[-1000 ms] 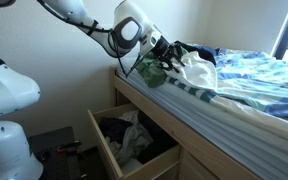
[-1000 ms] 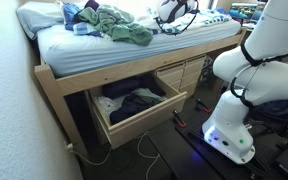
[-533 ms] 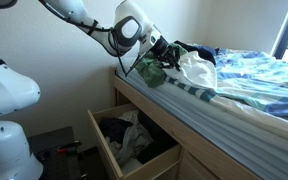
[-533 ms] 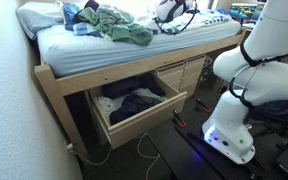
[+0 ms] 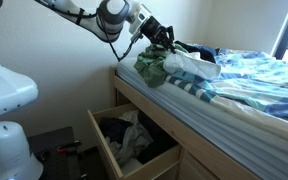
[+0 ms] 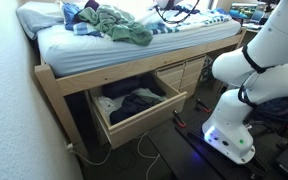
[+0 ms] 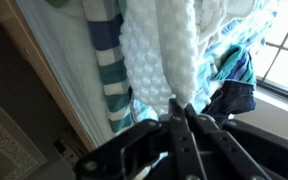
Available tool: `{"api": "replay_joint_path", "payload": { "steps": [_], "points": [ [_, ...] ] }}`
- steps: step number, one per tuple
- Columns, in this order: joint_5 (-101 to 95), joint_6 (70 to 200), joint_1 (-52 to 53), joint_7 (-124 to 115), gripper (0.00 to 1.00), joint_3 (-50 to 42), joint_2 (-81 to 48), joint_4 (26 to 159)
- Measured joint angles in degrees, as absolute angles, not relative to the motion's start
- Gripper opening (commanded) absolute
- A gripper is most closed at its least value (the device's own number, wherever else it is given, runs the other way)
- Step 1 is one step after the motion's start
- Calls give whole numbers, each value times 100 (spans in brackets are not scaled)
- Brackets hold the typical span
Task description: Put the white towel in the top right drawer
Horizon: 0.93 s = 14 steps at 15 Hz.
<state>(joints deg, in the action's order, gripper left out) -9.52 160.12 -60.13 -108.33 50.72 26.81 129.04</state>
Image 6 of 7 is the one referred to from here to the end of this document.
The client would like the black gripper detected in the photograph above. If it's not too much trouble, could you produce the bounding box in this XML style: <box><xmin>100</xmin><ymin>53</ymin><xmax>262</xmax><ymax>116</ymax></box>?
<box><xmin>162</xmin><ymin>0</ymin><xmax>178</xmax><ymax>11</ymax></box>

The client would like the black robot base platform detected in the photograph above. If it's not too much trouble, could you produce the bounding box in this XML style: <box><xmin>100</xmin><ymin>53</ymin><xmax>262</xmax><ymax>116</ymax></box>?
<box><xmin>147</xmin><ymin>99</ymin><xmax>285</xmax><ymax>180</ymax></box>

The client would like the wooden closed drawer bank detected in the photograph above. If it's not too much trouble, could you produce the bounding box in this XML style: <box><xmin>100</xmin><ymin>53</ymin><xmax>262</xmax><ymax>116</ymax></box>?
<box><xmin>154</xmin><ymin>54</ymin><xmax>208</xmax><ymax>99</ymax></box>

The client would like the large open wooden drawer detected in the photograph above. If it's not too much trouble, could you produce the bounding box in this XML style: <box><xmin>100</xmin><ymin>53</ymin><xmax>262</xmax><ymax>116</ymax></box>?
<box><xmin>85</xmin><ymin>74</ymin><xmax>188</xmax><ymax>150</ymax></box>

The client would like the blue patterned duvet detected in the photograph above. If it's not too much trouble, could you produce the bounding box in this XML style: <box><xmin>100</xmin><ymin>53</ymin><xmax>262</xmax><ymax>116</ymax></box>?
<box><xmin>143</xmin><ymin>1</ymin><xmax>233</xmax><ymax>35</ymax></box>

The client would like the green garment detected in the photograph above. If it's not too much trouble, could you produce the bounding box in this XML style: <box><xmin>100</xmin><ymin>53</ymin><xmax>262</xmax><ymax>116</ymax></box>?
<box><xmin>78</xmin><ymin>4</ymin><xmax>154</xmax><ymax>47</ymax></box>

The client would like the teal cloth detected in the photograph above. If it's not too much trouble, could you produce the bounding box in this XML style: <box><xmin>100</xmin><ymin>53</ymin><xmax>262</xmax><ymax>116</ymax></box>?
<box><xmin>228</xmin><ymin>9</ymin><xmax>248</xmax><ymax>19</ymax></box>

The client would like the computer monitor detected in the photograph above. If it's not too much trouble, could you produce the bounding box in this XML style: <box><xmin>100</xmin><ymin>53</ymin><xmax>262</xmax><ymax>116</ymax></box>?
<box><xmin>229</xmin><ymin>2</ymin><xmax>259</xmax><ymax>20</ymax></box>

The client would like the dark navy garment with blue trim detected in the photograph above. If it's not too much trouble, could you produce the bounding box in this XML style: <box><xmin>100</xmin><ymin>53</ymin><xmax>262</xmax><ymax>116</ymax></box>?
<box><xmin>83</xmin><ymin>0</ymin><xmax>101</xmax><ymax>12</ymax></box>

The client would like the dark patterned fabric bundle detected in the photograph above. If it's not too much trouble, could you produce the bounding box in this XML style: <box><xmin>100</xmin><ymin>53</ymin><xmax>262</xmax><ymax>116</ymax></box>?
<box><xmin>199</xmin><ymin>55</ymin><xmax>216</xmax><ymax>88</ymax></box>

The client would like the mattress with light blue sheet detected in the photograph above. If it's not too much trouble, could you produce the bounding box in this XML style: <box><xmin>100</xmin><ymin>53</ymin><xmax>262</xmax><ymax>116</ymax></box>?
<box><xmin>36</xmin><ymin>18</ymin><xmax>242</xmax><ymax>78</ymax></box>

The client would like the blue white checked cloth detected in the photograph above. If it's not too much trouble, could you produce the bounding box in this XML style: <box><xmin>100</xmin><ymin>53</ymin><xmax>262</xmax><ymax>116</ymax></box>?
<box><xmin>72</xmin><ymin>21</ymin><xmax>103</xmax><ymax>38</ymax></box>

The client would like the wooden desk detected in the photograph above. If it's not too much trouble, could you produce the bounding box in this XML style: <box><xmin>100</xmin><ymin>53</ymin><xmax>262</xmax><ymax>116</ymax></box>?
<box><xmin>242</xmin><ymin>21</ymin><xmax>268</xmax><ymax>44</ymax></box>

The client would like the black garment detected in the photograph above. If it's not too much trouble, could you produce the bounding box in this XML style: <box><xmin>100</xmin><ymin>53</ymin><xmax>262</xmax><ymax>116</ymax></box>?
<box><xmin>102</xmin><ymin>73</ymin><xmax>167</xmax><ymax>100</ymax></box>

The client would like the bright blue garment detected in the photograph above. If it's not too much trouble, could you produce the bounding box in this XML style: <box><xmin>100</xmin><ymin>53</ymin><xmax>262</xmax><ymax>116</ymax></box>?
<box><xmin>62</xmin><ymin>2</ymin><xmax>85</xmax><ymax>31</ymax></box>

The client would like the black stand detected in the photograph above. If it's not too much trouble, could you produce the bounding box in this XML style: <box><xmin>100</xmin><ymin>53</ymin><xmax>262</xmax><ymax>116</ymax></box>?
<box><xmin>258</xmin><ymin>0</ymin><xmax>280</xmax><ymax>26</ymax></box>

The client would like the dark navy folded garment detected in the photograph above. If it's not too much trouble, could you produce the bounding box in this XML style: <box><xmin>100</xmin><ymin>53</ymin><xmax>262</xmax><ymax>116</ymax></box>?
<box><xmin>109</xmin><ymin>93</ymin><xmax>158</xmax><ymax>125</ymax></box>

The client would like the grey white shirt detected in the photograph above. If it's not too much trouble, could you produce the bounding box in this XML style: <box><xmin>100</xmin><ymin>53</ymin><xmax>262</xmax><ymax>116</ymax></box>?
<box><xmin>95</xmin><ymin>87</ymin><xmax>168</xmax><ymax>121</ymax></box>

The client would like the light blue pillow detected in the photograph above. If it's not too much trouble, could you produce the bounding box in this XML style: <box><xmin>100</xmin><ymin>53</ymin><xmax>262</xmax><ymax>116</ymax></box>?
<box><xmin>16</xmin><ymin>0</ymin><xmax>65</xmax><ymax>41</ymax></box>

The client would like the dark blue fabric pile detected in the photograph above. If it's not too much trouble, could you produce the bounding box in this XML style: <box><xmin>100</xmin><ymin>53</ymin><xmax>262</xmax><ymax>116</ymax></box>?
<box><xmin>250</xmin><ymin>89</ymin><xmax>288</xmax><ymax>125</ymax></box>

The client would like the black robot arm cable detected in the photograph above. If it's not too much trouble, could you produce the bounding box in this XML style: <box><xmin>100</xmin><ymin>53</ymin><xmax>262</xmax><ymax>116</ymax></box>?
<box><xmin>155</xmin><ymin>0</ymin><xmax>202</xmax><ymax>25</ymax></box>

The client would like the wooden bed frame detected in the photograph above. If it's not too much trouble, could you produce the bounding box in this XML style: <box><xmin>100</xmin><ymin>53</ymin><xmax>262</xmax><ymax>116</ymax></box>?
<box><xmin>33</xmin><ymin>28</ymin><xmax>248</xmax><ymax>158</ymax></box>

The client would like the red handled clamp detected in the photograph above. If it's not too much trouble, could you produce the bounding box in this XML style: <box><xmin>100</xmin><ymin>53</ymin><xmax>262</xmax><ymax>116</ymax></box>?
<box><xmin>172</xmin><ymin>109</ymin><xmax>188</xmax><ymax>129</ymax></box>
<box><xmin>194</xmin><ymin>98</ymin><xmax>212</xmax><ymax>114</ymax></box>

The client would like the white floor cable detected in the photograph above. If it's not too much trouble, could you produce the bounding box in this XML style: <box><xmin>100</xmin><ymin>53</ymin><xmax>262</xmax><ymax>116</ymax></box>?
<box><xmin>137</xmin><ymin>133</ymin><xmax>162</xmax><ymax>180</ymax></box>
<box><xmin>65</xmin><ymin>142</ymin><xmax>113</xmax><ymax>167</ymax></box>

